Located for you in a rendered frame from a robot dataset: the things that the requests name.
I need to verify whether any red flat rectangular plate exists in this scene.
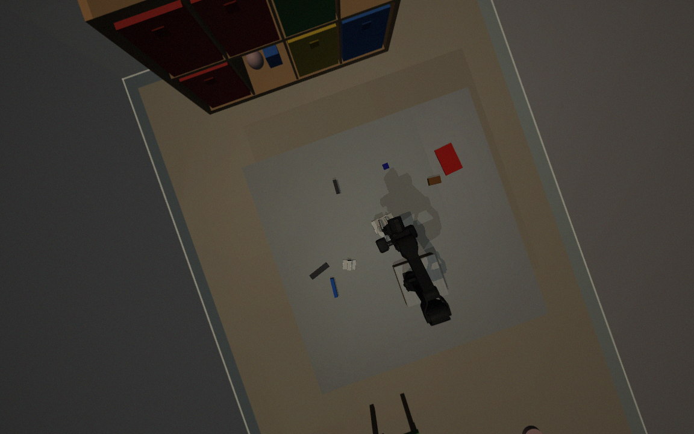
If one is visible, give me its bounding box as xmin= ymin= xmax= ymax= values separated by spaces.
xmin=434 ymin=143 xmax=463 ymax=175

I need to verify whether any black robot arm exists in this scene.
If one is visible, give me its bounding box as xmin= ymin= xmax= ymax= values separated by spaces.
xmin=382 ymin=216 xmax=451 ymax=326

